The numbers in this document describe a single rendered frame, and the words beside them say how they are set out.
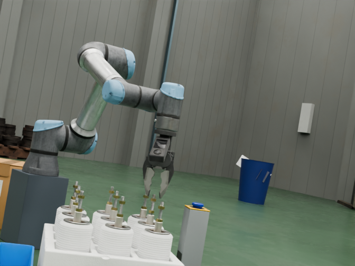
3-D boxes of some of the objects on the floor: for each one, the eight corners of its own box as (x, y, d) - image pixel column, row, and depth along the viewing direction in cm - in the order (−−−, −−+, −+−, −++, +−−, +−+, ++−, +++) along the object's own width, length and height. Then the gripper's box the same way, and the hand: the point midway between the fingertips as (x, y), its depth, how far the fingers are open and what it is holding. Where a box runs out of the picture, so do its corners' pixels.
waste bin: (233, 200, 587) (240, 154, 588) (227, 197, 628) (235, 153, 629) (271, 207, 589) (279, 160, 590) (263, 202, 630) (270, 159, 631)
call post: (169, 295, 178) (184, 205, 179) (188, 297, 180) (203, 208, 181) (174, 302, 171) (189, 209, 172) (194, 304, 173) (209, 211, 174)
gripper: (184, 134, 171) (173, 198, 170) (151, 129, 172) (140, 192, 172) (181, 133, 162) (170, 201, 162) (147, 127, 164) (136, 195, 163)
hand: (154, 193), depth 164 cm, fingers open, 3 cm apart
